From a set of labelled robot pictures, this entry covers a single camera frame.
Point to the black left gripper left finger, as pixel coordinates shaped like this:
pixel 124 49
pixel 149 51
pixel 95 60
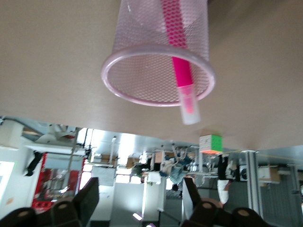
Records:
pixel 88 198

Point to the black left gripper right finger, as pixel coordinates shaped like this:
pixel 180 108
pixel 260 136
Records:
pixel 191 201

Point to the pink marker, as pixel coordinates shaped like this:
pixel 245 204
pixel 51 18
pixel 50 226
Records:
pixel 182 71

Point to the person in black trousers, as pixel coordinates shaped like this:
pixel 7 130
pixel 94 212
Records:
pixel 223 175

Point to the red cabinet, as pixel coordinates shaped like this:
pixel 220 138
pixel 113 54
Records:
pixel 42 189

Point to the colourful puzzle cube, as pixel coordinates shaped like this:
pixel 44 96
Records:
pixel 211 143

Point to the pink mesh cup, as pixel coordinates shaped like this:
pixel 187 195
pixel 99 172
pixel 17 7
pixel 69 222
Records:
pixel 142 71

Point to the aluminium frame profile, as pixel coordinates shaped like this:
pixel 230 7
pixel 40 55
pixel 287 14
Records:
pixel 253 179

